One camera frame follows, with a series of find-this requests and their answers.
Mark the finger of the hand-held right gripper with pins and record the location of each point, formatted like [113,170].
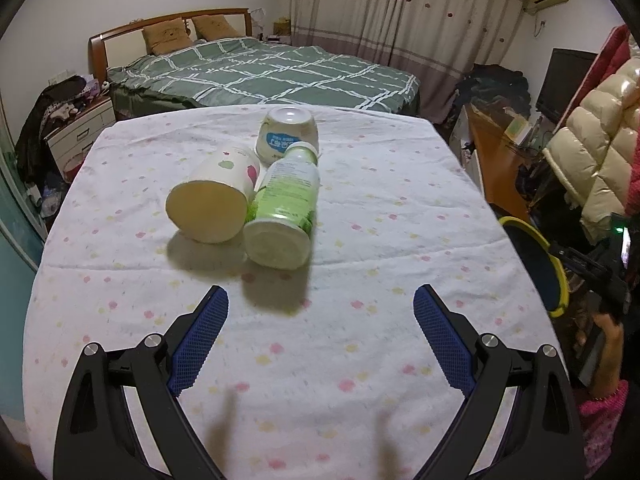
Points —
[572,260]

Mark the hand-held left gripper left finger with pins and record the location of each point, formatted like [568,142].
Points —
[200,340]

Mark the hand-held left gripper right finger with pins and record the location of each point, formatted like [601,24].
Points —
[445,340]

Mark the black and yellow round stool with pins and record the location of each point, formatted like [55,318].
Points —
[530,270]

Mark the green and white plastic bottle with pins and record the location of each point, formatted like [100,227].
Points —
[285,200]

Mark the person's right forearm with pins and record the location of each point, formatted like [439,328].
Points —
[607,355]

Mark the white spotted tablecloth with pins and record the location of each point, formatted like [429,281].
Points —
[375,260]

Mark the beige puffer jacket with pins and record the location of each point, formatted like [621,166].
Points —
[595,150]

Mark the wooden desk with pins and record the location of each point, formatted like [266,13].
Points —
[500,170]

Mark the dotted paper cup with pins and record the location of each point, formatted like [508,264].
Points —
[210,210]

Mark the green and white box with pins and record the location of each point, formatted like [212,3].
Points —
[516,129]

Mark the black monitor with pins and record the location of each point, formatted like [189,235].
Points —
[565,82]

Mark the pile of dark bags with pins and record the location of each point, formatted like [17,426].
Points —
[492,87]

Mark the sliding wardrobe door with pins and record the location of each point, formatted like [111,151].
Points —
[17,210]

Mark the white blue-label yogurt cup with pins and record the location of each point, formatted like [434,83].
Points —
[290,132]

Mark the white nightstand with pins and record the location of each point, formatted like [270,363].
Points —
[80,132]

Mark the purple box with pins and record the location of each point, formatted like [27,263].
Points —
[90,90]

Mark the bed with green plaid duvet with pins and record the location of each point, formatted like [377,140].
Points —
[260,72]

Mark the pile of dark clothes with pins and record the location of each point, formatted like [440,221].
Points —
[45,110]

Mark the beige dotted curtain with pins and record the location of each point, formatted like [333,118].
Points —
[400,20]

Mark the brown pillow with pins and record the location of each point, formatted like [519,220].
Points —
[215,26]
[167,35]

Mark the wooden headboard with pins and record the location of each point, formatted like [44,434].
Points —
[115,40]

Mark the yellow tissue box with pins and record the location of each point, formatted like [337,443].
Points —
[282,27]

